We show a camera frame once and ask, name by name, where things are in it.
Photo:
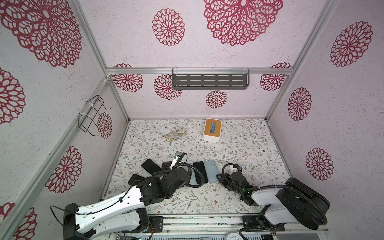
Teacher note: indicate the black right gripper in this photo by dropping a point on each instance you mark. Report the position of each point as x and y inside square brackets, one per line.
[222, 180]

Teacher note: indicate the light blue phone case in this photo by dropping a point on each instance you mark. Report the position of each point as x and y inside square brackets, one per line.
[211, 170]

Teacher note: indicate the black phone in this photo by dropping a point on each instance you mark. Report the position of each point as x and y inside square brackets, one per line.
[135, 179]
[166, 165]
[151, 167]

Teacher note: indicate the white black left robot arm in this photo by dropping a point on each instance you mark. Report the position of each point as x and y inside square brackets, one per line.
[126, 211]

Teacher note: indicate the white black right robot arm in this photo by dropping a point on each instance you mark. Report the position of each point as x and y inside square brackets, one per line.
[292, 202]

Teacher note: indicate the clear plastic bag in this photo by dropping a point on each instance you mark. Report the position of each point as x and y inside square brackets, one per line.
[175, 135]

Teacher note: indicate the round white gauge dial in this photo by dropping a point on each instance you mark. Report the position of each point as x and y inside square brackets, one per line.
[233, 236]

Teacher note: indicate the white wooden-top tissue box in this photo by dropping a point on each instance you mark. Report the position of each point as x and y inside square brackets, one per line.
[212, 130]

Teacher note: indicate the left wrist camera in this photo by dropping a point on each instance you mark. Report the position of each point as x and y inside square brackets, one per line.
[179, 158]

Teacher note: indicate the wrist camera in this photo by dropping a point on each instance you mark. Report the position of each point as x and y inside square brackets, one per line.
[232, 168]
[179, 158]

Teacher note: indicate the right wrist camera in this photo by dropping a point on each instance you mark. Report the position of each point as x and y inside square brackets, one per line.
[232, 168]

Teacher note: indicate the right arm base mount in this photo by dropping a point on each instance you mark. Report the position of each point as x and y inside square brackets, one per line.
[259, 223]

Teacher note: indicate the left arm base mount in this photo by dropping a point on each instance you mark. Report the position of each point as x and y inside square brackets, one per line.
[151, 223]

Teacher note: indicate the aluminium front rail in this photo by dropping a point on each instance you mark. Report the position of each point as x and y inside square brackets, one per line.
[217, 226]

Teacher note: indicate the grey slotted wall shelf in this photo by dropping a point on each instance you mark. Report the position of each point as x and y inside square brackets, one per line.
[197, 81]

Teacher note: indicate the black wire wall basket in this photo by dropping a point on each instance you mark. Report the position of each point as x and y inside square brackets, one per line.
[96, 121]

